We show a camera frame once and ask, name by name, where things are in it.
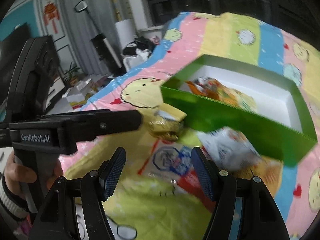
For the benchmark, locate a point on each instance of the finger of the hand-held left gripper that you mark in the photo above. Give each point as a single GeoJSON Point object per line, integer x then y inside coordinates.
{"type": "Point", "coordinates": [112, 123]}

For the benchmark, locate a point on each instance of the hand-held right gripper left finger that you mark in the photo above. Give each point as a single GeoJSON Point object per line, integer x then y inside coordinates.
{"type": "Point", "coordinates": [113, 177]}

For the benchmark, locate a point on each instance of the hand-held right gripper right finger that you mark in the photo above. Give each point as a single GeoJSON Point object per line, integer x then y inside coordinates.
{"type": "Point", "coordinates": [203, 177]}

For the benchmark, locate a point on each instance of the white blue red snack packet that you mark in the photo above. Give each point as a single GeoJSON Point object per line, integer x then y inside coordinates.
{"type": "Point", "coordinates": [170, 160]}

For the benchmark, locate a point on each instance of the pale corn kernel snack packet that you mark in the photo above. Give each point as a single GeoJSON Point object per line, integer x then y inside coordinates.
{"type": "Point", "coordinates": [232, 147]}

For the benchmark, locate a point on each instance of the gold snack packet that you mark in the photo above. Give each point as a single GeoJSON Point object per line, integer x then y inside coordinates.
{"type": "Point", "coordinates": [162, 128]}

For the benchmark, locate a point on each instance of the green cardboard box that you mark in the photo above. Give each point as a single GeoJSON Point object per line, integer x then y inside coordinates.
{"type": "Point", "coordinates": [225, 122]}

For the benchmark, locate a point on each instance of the person's left forearm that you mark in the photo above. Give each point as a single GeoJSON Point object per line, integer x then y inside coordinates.
{"type": "Point", "coordinates": [11, 202]}

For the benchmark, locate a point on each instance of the person's left hand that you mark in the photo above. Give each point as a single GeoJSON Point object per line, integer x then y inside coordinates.
{"type": "Point", "coordinates": [17, 177]}

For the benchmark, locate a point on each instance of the white boxes floor clutter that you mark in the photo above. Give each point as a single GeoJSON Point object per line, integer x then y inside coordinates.
{"type": "Point", "coordinates": [85, 90]}

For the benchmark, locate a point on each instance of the potted plant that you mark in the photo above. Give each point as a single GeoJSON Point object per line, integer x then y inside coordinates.
{"type": "Point", "coordinates": [71, 73]}

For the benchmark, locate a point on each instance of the white basket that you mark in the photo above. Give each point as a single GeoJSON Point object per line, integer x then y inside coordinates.
{"type": "Point", "coordinates": [133, 62]}

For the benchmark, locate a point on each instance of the grey curtain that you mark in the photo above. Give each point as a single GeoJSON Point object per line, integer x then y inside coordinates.
{"type": "Point", "coordinates": [75, 37]}

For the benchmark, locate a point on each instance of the black box appliance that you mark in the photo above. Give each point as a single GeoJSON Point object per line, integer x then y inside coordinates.
{"type": "Point", "coordinates": [105, 52]}

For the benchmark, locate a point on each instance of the black and white clothes pile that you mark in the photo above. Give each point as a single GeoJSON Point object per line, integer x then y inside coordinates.
{"type": "Point", "coordinates": [136, 47]}

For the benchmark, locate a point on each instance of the pile of assorted snack bags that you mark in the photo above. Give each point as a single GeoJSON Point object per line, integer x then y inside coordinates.
{"type": "Point", "coordinates": [220, 92]}

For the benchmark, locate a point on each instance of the white cylindrical appliance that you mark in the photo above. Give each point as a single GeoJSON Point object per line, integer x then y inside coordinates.
{"type": "Point", "coordinates": [125, 33]}

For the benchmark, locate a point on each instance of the black floor lamp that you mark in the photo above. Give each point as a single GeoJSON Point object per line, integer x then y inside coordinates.
{"type": "Point", "coordinates": [82, 6]}

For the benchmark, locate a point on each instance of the yellow vertical pipe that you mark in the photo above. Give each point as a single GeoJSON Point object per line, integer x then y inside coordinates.
{"type": "Point", "coordinates": [120, 0]}

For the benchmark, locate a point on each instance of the pastel cartoon printed blanket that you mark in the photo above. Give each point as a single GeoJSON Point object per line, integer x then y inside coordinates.
{"type": "Point", "coordinates": [232, 35]}

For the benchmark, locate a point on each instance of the red hanging wall decoration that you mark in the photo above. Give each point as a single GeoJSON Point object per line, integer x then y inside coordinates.
{"type": "Point", "coordinates": [51, 12]}

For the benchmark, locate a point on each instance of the dark window frame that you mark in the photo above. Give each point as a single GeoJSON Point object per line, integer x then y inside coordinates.
{"type": "Point", "coordinates": [175, 2]}

